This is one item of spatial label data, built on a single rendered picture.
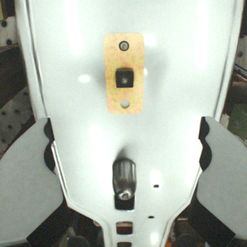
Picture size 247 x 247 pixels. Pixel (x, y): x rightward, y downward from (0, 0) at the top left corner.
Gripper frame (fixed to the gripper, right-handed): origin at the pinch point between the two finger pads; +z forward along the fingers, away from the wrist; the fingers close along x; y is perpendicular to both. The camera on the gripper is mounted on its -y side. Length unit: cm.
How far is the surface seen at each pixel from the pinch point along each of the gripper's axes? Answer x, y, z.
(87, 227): -13, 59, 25
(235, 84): 16.8, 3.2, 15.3
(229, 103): 16.0, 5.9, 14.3
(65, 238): -11.8, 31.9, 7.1
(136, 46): 1.2, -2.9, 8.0
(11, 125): -36, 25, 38
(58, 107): -7.4, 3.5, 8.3
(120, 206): -0.7, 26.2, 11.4
